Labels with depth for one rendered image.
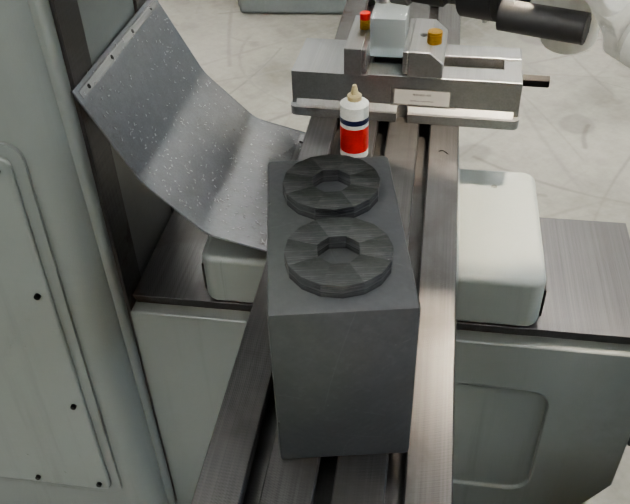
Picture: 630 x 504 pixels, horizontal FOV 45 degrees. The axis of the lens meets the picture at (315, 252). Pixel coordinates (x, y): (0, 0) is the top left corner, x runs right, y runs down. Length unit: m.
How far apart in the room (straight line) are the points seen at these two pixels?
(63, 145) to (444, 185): 0.50
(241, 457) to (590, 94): 2.89
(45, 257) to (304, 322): 0.60
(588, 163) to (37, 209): 2.26
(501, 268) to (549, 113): 2.20
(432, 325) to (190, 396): 0.60
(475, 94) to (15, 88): 0.64
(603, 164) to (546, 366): 1.87
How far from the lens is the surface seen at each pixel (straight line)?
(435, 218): 1.00
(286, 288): 0.61
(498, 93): 1.18
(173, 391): 1.35
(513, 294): 1.10
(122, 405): 1.34
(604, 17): 0.86
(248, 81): 3.47
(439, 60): 1.16
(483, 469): 1.41
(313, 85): 1.21
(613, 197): 2.84
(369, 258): 0.62
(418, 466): 0.73
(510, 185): 1.27
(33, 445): 1.47
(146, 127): 1.10
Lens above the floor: 1.57
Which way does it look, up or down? 40 degrees down
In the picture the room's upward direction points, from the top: 2 degrees counter-clockwise
